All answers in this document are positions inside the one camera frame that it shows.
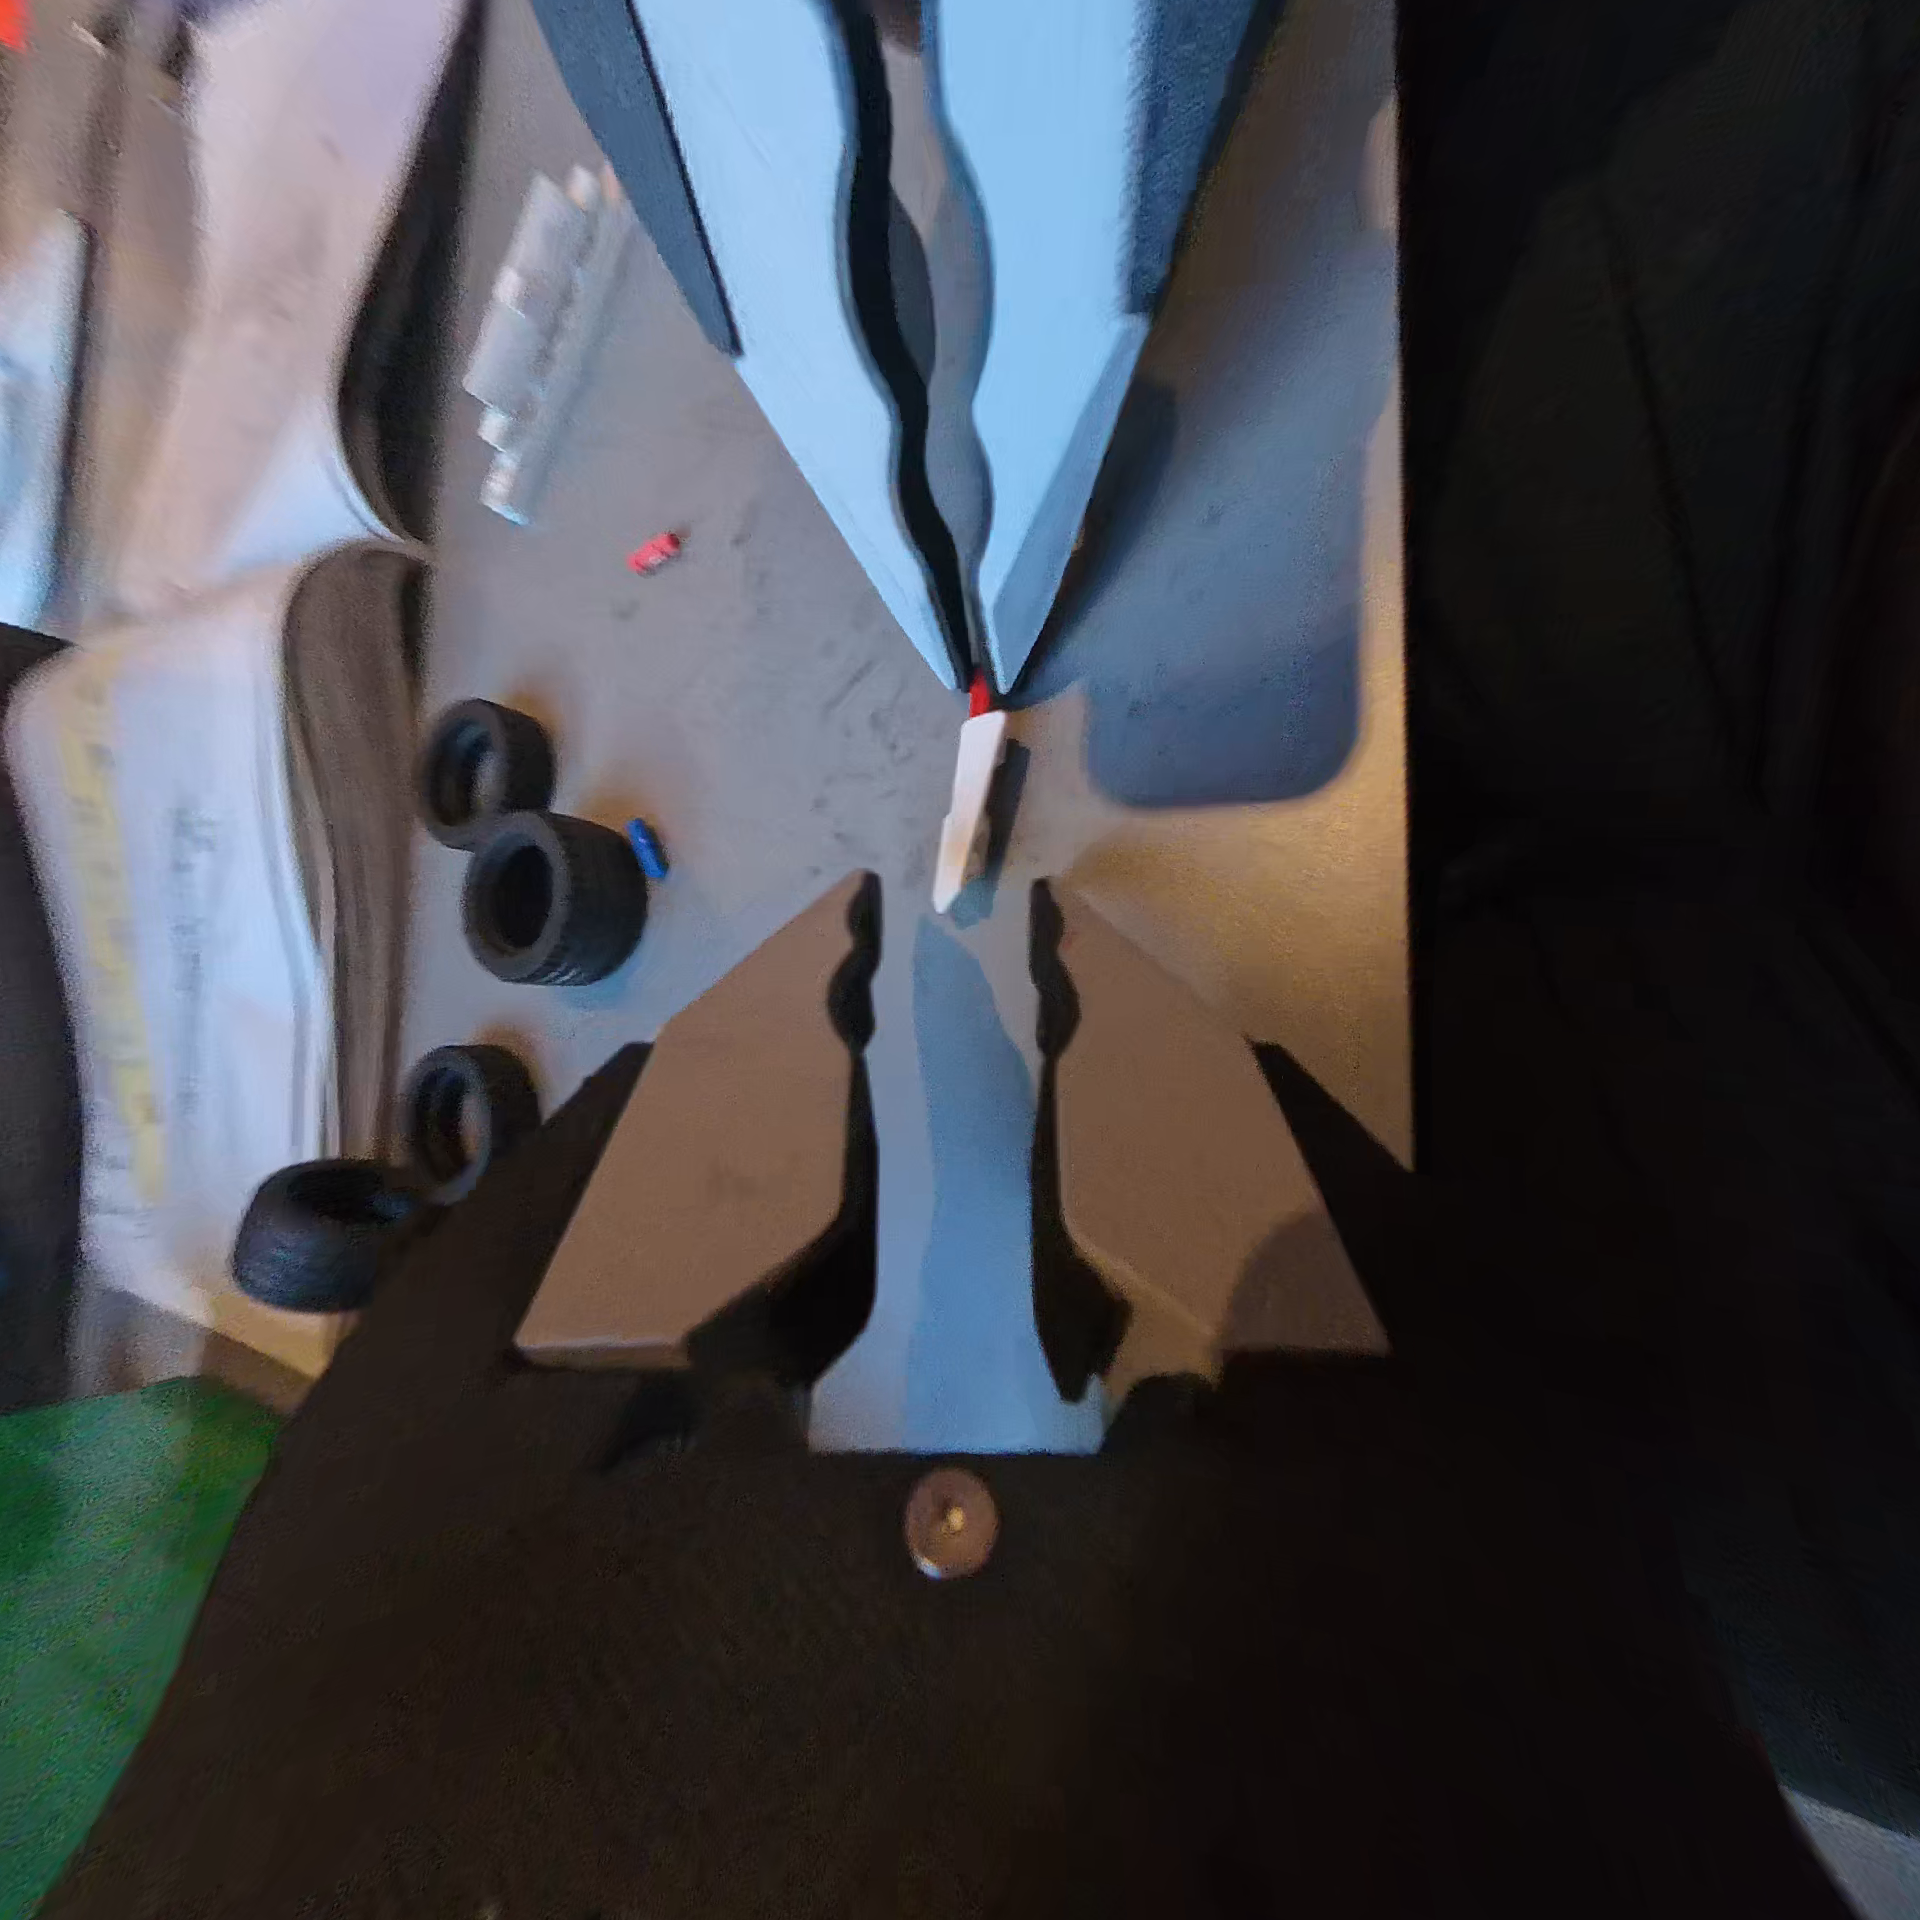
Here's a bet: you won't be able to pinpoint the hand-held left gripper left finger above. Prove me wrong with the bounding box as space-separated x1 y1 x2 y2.
512 868 884 1376

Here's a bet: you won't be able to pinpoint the grey desk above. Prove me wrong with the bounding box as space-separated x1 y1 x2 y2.
404 0 1413 1456

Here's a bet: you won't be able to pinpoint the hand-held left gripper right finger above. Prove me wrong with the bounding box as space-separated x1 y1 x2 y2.
1030 877 1392 1406

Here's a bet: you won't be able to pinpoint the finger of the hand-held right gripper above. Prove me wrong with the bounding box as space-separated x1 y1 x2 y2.
929 0 1155 709
626 0 975 696

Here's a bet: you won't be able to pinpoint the white toy brick piece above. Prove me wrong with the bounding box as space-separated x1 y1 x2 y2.
930 709 1014 918

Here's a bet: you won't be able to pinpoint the black rubber toy tire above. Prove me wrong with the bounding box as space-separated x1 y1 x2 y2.
462 810 650 991
232 1159 433 1314
421 696 560 849
402 1041 541 1206

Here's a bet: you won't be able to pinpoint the person's legs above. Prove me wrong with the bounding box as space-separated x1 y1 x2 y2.
1400 0 1920 1801

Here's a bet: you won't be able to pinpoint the green plastic bin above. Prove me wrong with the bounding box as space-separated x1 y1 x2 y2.
0 1379 287 1920

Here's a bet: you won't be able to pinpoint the white stepped brick assembly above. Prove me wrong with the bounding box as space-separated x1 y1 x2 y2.
462 166 633 527

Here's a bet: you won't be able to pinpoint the open instruction book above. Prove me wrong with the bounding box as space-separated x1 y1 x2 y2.
0 0 486 1360

